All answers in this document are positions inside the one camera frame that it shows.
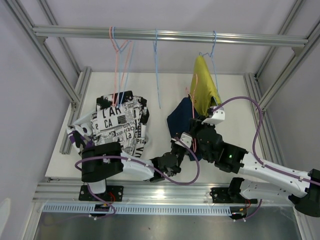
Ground pink hanger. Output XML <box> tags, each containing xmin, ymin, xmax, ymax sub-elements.
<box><xmin>109</xmin><ymin>26</ymin><xmax>133</xmax><ymax>106</ymax></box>
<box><xmin>185</xmin><ymin>74</ymin><xmax>198</xmax><ymax>153</ymax></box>

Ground navy blue trousers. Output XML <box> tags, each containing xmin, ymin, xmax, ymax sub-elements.
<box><xmin>166</xmin><ymin>96</ymin><xmax>203</xmax><ymax>162</ymax></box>

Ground white black lettered trousers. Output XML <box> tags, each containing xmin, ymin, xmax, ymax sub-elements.
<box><xmin>91</xmin><ymin>96</ymin><xmax>148</xmax><ymax>159</ymax></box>

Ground black white patterned trousers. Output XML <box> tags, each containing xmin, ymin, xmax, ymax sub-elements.
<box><xmin>95</xmin><ymin>90</ymin><xmax>150</xmax><ymax>125</ymax></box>

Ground purple camouflage trousers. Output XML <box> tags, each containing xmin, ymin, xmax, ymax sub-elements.
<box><xmin>66</xmin><ymin>122</ymin><xmax>94</xmax><ymax>155</ymax></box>

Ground light blue hanger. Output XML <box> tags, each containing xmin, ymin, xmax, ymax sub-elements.
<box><xmin>152</xmin><ymin>29</ymin><xmax>161</xmax><ymax>109</ymax></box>
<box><xmin>111</xmin><ymin>26</ymin><xmax>136</xmax><ymax>107</ymax></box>
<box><xmin>198</xmin><ymin>30</ymin><xmax>221</xmax><ymax>105</ymax></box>

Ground white plastic basket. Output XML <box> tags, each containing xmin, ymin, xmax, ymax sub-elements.
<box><xmin>69</xmin><ymin>111</ymin><xmax>150</xmax><ymax>146</ymax></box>

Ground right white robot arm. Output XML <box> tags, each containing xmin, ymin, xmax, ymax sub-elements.
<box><xmin>189</xmin><ymin>118</ymin><xmax>320</xmax><ymax>218</ymax></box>

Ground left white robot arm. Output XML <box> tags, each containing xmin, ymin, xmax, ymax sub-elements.
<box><xmin>80</xmin><ymin>140</ymin><xmax>188</xmax><ymax>201</ymax></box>

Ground yellow green trousers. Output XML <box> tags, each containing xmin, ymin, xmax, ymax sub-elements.
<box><xmin>190</xmin><ymin>55</ymin><xmax>222</xmax><ymax>116</ymax></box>

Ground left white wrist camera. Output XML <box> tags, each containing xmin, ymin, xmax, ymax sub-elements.
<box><xmin>175</xmin><ymin>132</ymin><xmax>193</xmax><ymax>148</ymax></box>

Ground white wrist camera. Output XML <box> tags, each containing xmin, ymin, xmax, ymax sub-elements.
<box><xmin>202</xmin><ymin>106</ymin><xmax>226</xmax><ymax>125</ymax></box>
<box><xmin>175</xmin><ymin>132</ymin><xmax>193</xmax><ymax>148</ymax></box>

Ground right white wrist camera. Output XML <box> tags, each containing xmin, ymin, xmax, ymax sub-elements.
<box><xmin>202</xmin><ymin>106</ymin><xmax>226</xmax><ymax>125</ymax></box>

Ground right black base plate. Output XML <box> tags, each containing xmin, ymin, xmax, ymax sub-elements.
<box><xmin>209</xmin><ymin>187</ymin><xmax>258</xmax><ymax>204</ymax></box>

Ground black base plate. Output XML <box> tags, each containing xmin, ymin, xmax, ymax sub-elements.
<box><xmin>78</xmin><ymin>185</ymin><xmax>124</xmax><ymax>203</ymax></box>
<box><xmin>209</xmin><ymin>187</ymin><xmax>258</xmax><ymax>204</ymax></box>

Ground aluminium frame posts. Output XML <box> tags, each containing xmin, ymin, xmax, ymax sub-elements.
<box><xmin>0</xmin><ymin>0</ymin><xmax>320</xmax><ymax>186</ymax></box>

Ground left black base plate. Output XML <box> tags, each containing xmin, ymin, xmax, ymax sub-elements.
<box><xmin>78</xmin><ymin>185</ymin><xmax>124</xmax><ymax>203</ymax></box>

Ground grey slotted cable duct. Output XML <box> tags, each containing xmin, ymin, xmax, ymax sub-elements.
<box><xmin>42</xmin><ymin>203</ymin><xmax>232</xmax><ymax>216</ymax></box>

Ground aluminium front rail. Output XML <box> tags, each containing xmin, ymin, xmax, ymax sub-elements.
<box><xmin>32</xmin><ymin>179</ymin><xmax>229</xmax><ymax>206</ymax></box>

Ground aluminium hanging rail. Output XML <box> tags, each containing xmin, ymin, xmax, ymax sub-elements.
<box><xmin>32</xmin><ymin>25</ymin><xmax>309</xmax><ymax>48</ymax></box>

